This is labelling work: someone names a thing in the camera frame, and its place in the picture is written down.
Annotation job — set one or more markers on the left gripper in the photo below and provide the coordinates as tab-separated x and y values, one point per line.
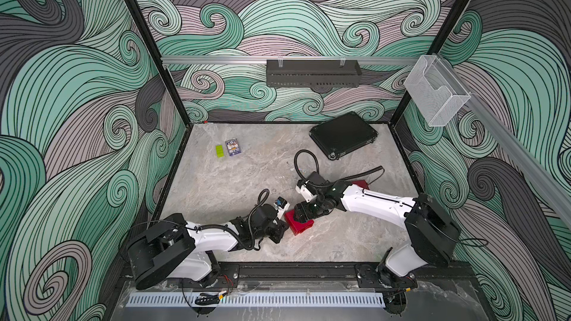
279	231

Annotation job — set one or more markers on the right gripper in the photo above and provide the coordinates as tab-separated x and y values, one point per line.
302	207

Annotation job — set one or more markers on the red jewelry box lid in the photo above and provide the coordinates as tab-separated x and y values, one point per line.
361	184

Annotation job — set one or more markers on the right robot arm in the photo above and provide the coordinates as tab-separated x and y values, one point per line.
432	234

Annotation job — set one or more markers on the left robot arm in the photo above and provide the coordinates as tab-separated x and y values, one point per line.
173	248

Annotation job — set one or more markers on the black flat case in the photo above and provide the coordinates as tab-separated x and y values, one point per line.
343	135

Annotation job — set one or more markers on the small card pack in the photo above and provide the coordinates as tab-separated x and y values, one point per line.
233	147

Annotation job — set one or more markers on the green small block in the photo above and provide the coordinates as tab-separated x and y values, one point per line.
219	151

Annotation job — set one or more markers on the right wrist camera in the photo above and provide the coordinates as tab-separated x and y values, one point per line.
305	193

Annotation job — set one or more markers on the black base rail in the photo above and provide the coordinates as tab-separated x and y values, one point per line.
365	274

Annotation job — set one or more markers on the white slotted cable duct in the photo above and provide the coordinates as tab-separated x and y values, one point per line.
261	299

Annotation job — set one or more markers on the black wall tray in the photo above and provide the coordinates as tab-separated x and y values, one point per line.
313	74

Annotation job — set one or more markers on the aluminium wall rail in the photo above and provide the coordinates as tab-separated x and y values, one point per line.
261	60

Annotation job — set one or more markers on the clear acrylic wall holder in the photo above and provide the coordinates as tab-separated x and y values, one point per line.
436	89

